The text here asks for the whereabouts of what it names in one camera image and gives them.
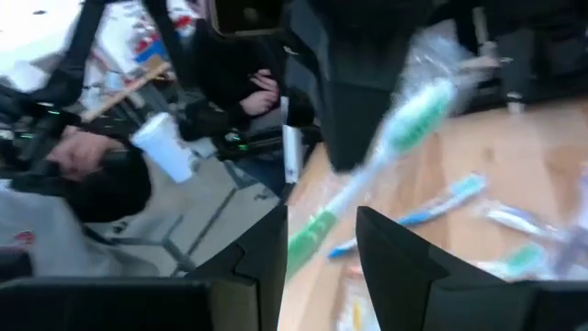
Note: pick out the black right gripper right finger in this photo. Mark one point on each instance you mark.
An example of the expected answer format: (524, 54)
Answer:
(404, 294)

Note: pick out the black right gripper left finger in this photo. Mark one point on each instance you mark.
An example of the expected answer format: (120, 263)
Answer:
(257, 285)

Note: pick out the green toothbrush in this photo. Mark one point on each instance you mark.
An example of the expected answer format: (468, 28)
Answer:
(523, 259)
(413, 124)

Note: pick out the blue toothbrush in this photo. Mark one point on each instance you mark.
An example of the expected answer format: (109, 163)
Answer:
(514, 220)
(432, 209)

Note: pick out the purple toothbrush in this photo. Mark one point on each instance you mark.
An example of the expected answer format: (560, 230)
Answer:
(574, 248)

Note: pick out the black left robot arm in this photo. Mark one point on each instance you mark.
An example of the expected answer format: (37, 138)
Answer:
(349, 37)

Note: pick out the orange toothbrush in wrapper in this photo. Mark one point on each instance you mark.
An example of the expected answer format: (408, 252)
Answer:
(354, 317)

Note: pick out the person's hand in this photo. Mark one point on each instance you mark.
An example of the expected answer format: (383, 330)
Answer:
(257, 103)
(268, 80)

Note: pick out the black device with light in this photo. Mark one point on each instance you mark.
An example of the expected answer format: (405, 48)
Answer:
(239, 147)

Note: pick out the person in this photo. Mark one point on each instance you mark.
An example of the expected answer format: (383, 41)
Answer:
(216, 69)
(69, 239)

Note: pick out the white paper cup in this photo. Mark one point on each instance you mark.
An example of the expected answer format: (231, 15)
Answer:
(165, 147)

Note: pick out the light wooden stick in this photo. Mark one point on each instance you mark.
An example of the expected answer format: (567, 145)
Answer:
(124, 92)

